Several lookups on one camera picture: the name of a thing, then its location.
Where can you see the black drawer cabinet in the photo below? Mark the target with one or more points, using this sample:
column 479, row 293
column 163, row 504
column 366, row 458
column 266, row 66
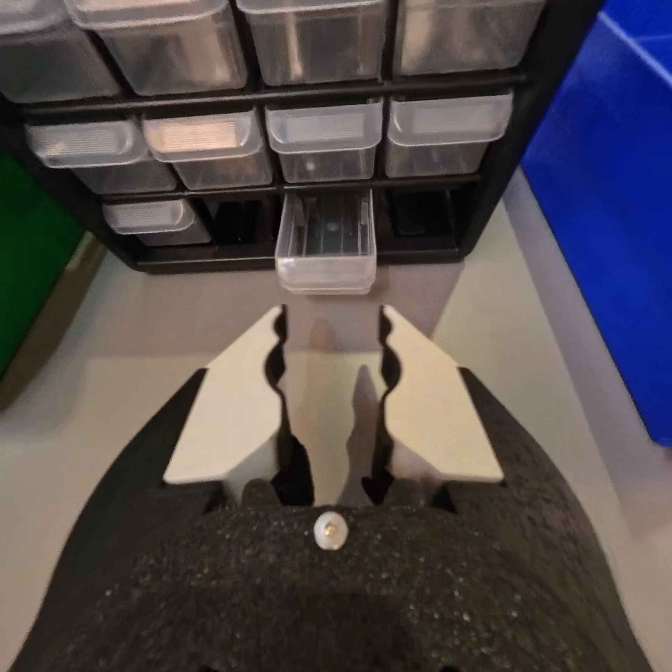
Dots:
column 546, row 131

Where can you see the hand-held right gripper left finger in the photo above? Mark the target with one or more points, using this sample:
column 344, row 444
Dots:
column 220, row 420

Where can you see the group of clear cabinet drawers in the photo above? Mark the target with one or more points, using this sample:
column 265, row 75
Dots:
column 210, row 141

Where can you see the blue plastic bin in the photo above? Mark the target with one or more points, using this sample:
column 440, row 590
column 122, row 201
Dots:
column 603, row 210

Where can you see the green plastic bin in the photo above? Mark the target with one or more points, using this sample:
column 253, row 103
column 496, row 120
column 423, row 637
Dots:
column 31, row 252

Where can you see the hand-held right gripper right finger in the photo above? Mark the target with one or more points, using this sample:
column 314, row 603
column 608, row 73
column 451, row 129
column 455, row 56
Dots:
column 441, row 420

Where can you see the clear plastic drawer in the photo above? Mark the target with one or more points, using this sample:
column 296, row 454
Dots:
column 325, row 267

